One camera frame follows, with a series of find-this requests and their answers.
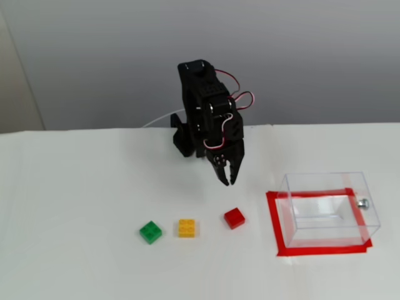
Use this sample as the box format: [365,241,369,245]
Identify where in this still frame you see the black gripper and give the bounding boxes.
[201,96,247,187]

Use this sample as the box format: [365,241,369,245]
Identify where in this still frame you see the red lego brick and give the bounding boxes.
[223,207,246,231]

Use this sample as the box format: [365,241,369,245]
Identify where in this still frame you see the yellow lego brick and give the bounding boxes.
[177,219,197,239]

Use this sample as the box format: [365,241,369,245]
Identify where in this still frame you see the green lego brick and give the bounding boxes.
[139,220,164,246]

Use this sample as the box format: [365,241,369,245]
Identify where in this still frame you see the transparent plastic box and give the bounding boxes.
[276,171,381,249]

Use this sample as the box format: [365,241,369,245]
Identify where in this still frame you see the black table clamp base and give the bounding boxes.
[170,114,190,158]

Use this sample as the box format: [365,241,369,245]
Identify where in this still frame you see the red white black servo cable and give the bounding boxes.
[202,112,235,153]
[214,69,256,112]

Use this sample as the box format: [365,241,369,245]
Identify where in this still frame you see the red tape frame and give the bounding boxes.
[265,187,373,258]

